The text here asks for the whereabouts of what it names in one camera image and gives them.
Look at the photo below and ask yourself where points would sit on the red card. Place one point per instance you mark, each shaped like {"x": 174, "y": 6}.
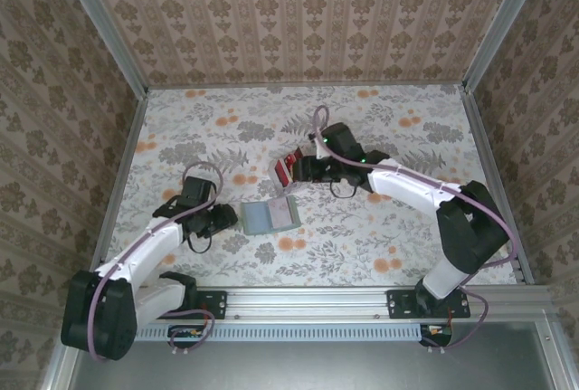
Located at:
{"x": 284, "y": 170}
{"x": 298, "y": 154}

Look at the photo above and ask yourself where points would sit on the green card holder wallet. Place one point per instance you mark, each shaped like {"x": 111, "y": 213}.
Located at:
{"x": 255, "y": 218}

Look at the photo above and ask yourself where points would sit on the floral print card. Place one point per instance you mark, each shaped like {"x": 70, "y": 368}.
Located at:
{"x": 282, "y": 213}

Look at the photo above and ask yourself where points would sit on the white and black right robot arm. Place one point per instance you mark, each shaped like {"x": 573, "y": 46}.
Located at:
{"x": 407, "y": 186}

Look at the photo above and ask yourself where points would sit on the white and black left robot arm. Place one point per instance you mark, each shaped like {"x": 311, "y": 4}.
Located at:
{"x": 145, "y": 250}

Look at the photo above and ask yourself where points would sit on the red striped box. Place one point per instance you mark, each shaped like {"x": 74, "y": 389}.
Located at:
{"x": 282, "y": 185}

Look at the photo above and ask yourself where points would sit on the floral patterned table cover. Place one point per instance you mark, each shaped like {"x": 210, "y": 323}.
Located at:
{"x": 362, "y": 263}

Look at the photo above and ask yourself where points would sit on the black connector box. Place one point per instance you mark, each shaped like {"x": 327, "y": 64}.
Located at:
{"x": 185, "y": 335}
{"x": 434, "y": 335}

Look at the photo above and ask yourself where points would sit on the grey metal panel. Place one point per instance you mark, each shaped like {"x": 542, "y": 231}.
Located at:
{"x": 307, "y": 367}

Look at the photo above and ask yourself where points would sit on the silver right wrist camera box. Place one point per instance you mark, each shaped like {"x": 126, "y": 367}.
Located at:
{"x": 322, "y": 150}

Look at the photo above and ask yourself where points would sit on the thin aluminium rail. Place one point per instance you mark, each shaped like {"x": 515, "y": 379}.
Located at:
{"x": 307, "y": 86}

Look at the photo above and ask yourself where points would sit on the aluminium side rail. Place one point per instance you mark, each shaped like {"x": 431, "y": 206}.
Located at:
{"x": 126, "y": 159}
{"x": 490, "y": 159}

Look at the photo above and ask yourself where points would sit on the long aluminium mounting rail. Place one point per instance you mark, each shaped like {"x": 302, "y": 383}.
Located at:
{"x": 307, "y": 304}

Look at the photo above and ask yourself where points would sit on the aluminium frame post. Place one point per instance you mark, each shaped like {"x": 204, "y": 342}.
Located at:
{"x": 502, "y": 23}
{"x": 111, "y": 28}

